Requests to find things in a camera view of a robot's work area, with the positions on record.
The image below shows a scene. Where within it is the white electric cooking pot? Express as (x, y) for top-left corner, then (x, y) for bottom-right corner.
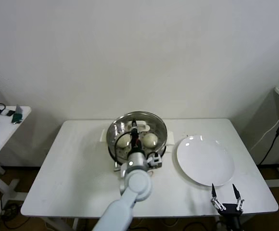
(108, 143), (174, 178)

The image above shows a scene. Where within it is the white side table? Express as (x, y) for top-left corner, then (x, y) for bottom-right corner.
(0, 105), (32, 202)

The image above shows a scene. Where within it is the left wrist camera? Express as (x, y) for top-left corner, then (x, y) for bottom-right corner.
(147, 152), (164, 169)

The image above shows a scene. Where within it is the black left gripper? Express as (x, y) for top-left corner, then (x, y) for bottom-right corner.
(129, 118), (141, 152)

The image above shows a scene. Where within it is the white round plate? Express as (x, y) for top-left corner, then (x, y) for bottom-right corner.
(176, 134), (235, 188)

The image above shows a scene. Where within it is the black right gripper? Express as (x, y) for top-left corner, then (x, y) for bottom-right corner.
(210, 183), (246, 231)

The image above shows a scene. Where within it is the black floor cable bundle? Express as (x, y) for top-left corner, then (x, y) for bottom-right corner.
(0, 201), (22, 222)

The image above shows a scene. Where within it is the green and grey tool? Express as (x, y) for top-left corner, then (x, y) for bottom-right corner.
(11, 104), (24, 125)

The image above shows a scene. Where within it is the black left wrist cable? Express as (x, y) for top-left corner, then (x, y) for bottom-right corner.
(114, 133), (132, 168)

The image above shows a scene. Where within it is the white steamed baozi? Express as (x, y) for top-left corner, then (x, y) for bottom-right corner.
(117, 134), (132, 148)
(142, 134), (158, 148)

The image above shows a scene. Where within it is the stainless steel steamer basket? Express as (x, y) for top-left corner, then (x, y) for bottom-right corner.
(100, 111), (176, 167)

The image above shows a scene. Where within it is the white power cable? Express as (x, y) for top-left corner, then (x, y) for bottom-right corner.
(250, 112), (279, 151)

